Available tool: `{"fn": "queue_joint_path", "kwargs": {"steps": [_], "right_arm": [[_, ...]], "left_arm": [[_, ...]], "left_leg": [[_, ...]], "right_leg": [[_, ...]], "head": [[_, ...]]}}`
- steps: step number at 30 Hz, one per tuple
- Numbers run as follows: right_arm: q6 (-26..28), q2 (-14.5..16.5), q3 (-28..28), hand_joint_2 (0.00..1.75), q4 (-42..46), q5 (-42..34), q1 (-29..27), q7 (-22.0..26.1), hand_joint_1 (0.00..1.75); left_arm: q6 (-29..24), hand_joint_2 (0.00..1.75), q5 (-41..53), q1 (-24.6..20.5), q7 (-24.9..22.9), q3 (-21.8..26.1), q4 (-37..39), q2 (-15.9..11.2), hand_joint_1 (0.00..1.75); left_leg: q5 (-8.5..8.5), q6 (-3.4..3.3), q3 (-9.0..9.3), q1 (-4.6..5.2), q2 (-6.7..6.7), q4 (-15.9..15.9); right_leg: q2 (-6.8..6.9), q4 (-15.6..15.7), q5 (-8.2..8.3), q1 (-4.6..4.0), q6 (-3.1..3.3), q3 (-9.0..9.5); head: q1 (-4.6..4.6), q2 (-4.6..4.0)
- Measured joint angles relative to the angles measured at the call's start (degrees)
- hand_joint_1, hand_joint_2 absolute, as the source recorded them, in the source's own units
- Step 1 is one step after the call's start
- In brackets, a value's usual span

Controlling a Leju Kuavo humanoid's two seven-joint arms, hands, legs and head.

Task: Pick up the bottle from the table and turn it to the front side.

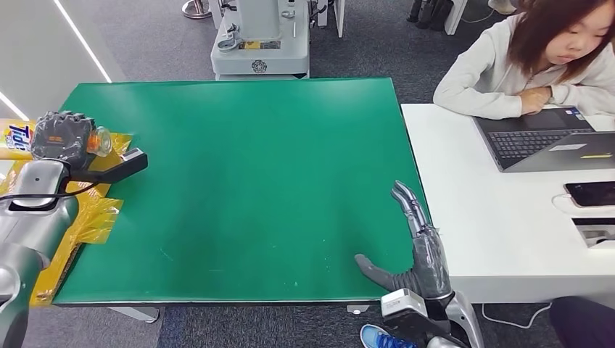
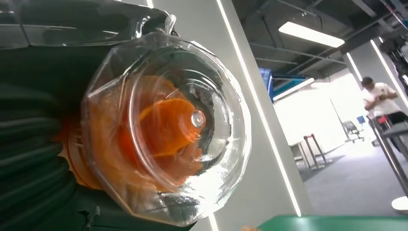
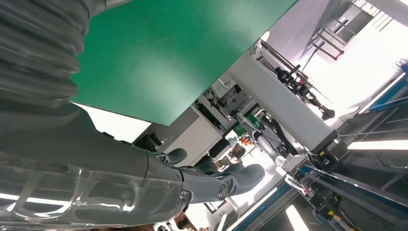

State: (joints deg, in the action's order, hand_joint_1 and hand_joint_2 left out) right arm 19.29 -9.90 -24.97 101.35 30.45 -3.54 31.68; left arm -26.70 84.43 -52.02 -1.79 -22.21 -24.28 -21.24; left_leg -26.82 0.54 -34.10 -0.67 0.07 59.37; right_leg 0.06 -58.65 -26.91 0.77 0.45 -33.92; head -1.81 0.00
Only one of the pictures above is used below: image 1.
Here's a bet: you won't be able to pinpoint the chrome stanchion base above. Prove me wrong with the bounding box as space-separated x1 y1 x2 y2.
181 0 213 20

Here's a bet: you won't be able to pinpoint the blue shoe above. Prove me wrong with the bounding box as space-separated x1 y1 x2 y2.
360 324 419 348

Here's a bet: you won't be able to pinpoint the yellow film-wrapped cardboard box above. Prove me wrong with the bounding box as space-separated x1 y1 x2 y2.
0 129 133 309

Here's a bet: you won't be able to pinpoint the green table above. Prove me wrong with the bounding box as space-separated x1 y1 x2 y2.
51 78 453 324

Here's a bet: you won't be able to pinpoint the white desk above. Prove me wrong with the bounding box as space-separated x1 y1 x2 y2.
400 102 615 305

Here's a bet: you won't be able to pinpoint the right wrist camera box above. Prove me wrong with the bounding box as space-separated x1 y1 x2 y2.
380 287 453 339

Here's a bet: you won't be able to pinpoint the black bags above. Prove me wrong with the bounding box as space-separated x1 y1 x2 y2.
406 0 455 33

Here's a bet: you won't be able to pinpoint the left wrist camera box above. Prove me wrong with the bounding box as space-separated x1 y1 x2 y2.
70 147 149 185

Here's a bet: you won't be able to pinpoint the black rounded object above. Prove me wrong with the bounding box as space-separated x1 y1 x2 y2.
548 296 615 348

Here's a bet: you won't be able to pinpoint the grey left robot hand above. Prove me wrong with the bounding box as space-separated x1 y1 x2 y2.
29 110 98 170

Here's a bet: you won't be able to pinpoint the white charging cable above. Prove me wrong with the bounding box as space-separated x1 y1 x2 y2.
551 193 615 217

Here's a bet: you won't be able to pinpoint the white shoe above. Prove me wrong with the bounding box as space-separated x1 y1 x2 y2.
487 0 519 16

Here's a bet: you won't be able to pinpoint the white box device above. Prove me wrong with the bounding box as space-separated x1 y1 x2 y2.
571 217 615 249

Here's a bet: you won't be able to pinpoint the person's hand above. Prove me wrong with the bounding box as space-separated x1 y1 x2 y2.
519 86 553 116

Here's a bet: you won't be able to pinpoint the black smartphone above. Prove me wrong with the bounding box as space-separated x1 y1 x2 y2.
563 181 615 209

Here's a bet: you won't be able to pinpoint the grey laptop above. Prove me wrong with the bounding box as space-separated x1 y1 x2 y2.
472 106 615 174

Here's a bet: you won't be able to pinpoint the orange detergent bottle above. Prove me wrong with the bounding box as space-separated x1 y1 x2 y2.
0 118 115 162

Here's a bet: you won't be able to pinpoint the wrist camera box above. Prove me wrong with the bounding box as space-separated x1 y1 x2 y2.
380 287 453 339
70 147 149 185

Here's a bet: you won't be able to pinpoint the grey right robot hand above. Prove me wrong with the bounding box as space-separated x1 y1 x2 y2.
354 180 454 300

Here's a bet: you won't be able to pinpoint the person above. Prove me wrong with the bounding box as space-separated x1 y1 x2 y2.
432 0 615 121

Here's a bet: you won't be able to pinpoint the white desk leg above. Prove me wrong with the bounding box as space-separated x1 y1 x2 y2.
444 0 469 36

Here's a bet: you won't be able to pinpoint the white floor cable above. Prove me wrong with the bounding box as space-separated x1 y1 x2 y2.
481 302 552 331

